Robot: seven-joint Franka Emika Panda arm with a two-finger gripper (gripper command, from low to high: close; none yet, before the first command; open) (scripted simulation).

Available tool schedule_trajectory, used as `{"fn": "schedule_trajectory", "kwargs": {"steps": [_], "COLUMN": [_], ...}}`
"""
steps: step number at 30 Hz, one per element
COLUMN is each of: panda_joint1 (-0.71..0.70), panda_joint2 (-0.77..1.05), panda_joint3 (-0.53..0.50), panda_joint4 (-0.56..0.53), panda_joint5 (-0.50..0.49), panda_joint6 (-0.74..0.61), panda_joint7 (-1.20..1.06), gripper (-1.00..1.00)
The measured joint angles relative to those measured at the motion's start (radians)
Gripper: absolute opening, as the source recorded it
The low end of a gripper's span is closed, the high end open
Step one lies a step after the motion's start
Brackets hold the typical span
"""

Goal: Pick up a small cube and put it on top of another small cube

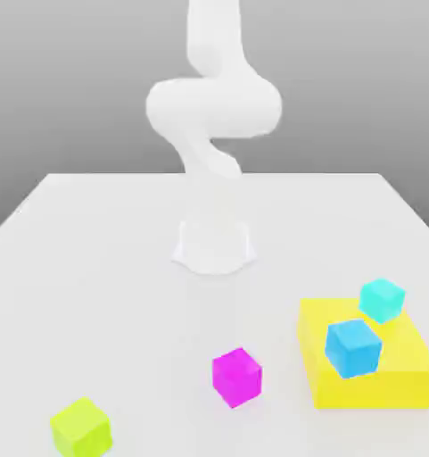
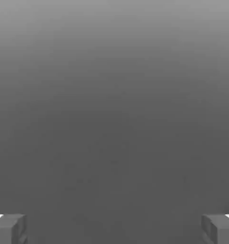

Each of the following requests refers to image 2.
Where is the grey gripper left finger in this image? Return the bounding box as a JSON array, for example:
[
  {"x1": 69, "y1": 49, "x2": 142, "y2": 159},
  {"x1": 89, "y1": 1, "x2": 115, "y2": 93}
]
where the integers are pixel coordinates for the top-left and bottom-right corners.
[{"x1": 0, "y1": 213, "x2": 29, "y2": 244}]

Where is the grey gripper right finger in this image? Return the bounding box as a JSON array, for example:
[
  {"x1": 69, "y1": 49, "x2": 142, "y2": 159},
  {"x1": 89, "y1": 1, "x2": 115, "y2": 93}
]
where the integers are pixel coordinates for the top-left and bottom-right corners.
[{"x1": 200, "y1": 213, "x2": 229, "y2": 244}]

